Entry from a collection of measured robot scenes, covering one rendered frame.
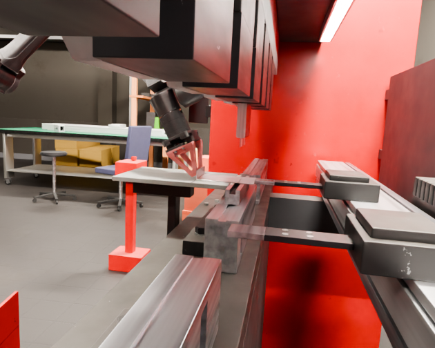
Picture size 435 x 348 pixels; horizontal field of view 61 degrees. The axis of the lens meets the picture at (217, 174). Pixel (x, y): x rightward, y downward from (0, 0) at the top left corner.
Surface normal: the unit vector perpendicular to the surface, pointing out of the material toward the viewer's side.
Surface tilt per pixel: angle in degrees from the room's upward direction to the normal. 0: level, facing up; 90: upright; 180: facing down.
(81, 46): 135
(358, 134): 90
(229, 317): 0
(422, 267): 90
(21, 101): 90
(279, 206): 90
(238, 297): 0
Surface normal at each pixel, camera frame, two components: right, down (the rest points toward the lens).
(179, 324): 0.05, -0.99
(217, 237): -0.18, 0.14
